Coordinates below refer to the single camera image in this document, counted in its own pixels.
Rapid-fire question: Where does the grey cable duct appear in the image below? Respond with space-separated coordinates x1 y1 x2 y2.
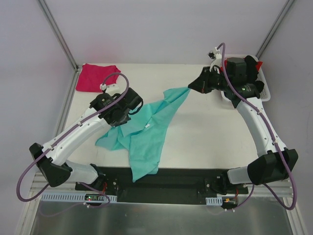
41 192 117 203
205 197 223 206

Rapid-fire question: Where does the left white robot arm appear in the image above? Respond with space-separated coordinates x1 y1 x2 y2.
29 88 143 190

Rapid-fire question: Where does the red t shirt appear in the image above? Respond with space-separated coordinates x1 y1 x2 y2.
256 61 263 71

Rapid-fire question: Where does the aluminium frame post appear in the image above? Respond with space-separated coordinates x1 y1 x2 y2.
255 0 297 58
37 0 79 72

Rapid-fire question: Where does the black t shirt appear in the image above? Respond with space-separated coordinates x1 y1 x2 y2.
244 55 264 93

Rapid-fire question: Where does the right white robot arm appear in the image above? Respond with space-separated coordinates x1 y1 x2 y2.
188 55 298 195

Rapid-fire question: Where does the teal t shirt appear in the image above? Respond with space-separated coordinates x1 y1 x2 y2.
95 87 191 182

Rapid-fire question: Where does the right grey cable duct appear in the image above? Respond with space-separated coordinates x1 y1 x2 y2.
205 197 223 206

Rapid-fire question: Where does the white plastic basket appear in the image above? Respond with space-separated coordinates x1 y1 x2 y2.
221 54 271 104

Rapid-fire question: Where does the right aluminium frame post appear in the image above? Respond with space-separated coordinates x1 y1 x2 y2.
255 0 297 58

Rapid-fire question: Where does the aluminium front rail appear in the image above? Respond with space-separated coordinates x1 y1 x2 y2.
30 172 77 193

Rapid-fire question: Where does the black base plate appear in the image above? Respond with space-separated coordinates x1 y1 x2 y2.
74 166 249 204

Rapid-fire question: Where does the left grey cable duct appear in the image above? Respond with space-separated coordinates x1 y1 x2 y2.
41 192 117 203

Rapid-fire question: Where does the left aluminium frame post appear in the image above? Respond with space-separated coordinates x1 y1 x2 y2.
37 0 79 72

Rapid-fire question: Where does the folded pink t shirt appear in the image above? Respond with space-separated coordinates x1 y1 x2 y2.
75 64 121 93

